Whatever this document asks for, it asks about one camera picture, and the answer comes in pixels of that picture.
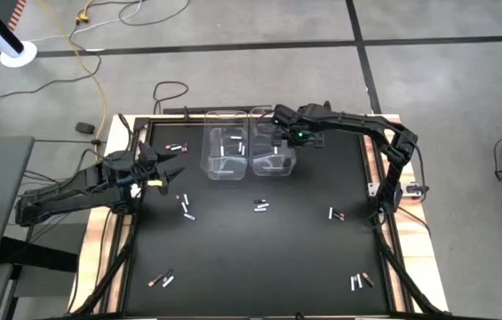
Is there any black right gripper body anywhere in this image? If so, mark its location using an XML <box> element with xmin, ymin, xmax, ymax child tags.
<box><xmin>272</xmin><ymin>105</ymin><xmax>325</xmax><ymax>148</ymax></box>

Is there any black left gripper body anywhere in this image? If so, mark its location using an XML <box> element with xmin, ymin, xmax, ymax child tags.
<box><xmin>130</xmin><ymin>144</ymin><xmax>165</xmax><ymax>190</ymax></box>

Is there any clear plastic bin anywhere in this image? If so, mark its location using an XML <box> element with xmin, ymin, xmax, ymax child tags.
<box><xmin>249</xmin><ymin>106</ymin><xmax>299</xmax><ymax>178</ymax></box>
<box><xmin>200</xmin><ymin>109</ymin><xmax>251</xmax><ymax>181</ymax></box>

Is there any white black pole with base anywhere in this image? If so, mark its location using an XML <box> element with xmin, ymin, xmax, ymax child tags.
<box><xmin>0</xmin><ymin>0</ymin><xmax>38</xmax><ymax>69</ymax></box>

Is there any black cable loop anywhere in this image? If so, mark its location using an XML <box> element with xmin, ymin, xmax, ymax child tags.
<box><xmin>152</xmin><ymin>81</ymin><xmax>189</xmax><ymax>116</ymax></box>

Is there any yellow extension cable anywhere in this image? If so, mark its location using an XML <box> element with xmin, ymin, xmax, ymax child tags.
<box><xmin>36</xmin><ymin>0</ymin><xmax>108</xmax><ymax>161</ymax></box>

